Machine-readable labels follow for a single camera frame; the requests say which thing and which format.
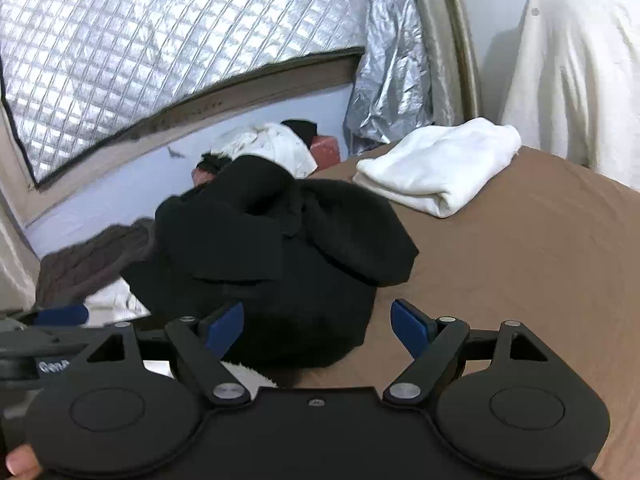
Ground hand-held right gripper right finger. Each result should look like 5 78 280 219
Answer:
382 298 562 407

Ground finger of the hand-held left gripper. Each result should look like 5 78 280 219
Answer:
20 305 91 328

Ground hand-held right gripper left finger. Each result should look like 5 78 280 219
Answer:
75 301 252 407

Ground black drawstring pants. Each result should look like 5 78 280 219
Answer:
120 152 421 376

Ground person's left hand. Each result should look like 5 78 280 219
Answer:
5 444 43 478

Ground white sheet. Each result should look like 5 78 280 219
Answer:
82 280 151 323

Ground brown knit blanket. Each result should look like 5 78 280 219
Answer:
37 218 161 311

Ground white folded cloth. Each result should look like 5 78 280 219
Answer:
352 117 523 219

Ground white crumpled cloth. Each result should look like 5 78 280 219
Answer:
200 122 319 179

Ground red item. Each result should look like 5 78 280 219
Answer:
309 134 343 165

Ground small black cloth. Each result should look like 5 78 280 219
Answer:
281 119 319 143

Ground cream draped cloth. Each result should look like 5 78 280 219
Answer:
500 0 640 188

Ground silver quilted window cover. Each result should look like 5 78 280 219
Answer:
0 0 373 191

